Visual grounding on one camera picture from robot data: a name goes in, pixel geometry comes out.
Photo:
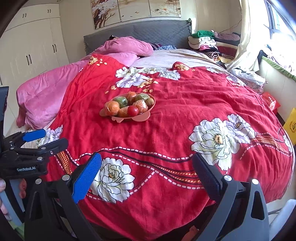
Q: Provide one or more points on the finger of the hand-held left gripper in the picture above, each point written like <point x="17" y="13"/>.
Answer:
<point x="57" y="144"/>
<point x="34" y="135"/>

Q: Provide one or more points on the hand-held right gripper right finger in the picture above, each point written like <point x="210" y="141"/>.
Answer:
<point x="205" y="172"/>

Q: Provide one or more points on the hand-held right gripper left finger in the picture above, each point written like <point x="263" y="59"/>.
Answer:
<point x="86" y="176"/>

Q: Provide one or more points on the orange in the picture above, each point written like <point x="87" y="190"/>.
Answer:
<point x="122" y="113"/>
<point x="112" y="108"/>
<point x="141" y="105"/>
<point x="131" y="95"/>

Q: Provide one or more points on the green mango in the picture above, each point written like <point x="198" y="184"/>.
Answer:
<point x="143" y="96"/>
<point x="120" y="101"/>

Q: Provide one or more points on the pink plastic bowl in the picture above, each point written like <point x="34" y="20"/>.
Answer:
<point x="138" y="118"/>

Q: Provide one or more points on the red tomato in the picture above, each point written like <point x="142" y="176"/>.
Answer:
<point x="133" y="110"/>

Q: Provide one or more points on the small brown longan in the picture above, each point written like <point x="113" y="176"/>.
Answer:
<point x="150" y="101"/>

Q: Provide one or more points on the person's left hand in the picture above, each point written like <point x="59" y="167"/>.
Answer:
<point x="2" y="186"/>

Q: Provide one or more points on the pink quilt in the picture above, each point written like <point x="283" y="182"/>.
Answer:
<point x="46" y="92"/>

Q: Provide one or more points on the person's right foot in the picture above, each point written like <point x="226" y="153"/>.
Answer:
<point x="192" y="231"/>

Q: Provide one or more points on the red floral blanket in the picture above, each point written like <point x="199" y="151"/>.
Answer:
<point x="185" y="97"/>

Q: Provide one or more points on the red bag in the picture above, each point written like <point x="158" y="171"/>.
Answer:
<point x="270" y="100"/>

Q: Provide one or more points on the yellow bag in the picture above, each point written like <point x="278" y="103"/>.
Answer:
<point x="291" y="122"/>

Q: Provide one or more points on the white wardrobe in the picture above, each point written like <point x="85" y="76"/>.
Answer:
<point x="30" y="34"/>

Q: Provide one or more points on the white crumpled cloth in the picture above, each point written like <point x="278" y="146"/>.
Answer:
<point x="249" y="76"/>

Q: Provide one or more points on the small black object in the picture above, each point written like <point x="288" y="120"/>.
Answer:
<point x="113" y="37"/>

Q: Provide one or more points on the beige bed sheet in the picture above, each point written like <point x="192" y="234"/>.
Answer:
<point x="161" y="58"/>

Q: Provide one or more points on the green-edged windowsill cushion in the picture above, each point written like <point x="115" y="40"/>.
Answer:
<point x="277" y="67"/>

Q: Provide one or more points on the blue floral cloth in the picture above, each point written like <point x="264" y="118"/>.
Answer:
<point x="168" y="47"/>

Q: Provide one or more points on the pile of folded clothes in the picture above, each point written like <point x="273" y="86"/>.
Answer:
<point x="203" y="41"/>

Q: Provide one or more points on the purple striped pillow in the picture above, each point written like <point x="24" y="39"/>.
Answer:
<point x="156" y="46"/>

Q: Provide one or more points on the cream curtain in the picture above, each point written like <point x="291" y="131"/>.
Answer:
<point x="248" y="34"/>

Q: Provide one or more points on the grey padded headboard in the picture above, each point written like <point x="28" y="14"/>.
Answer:
<point x="157" y="30"/>

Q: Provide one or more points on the window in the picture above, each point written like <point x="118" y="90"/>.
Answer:
<point x="282" y="20"/>

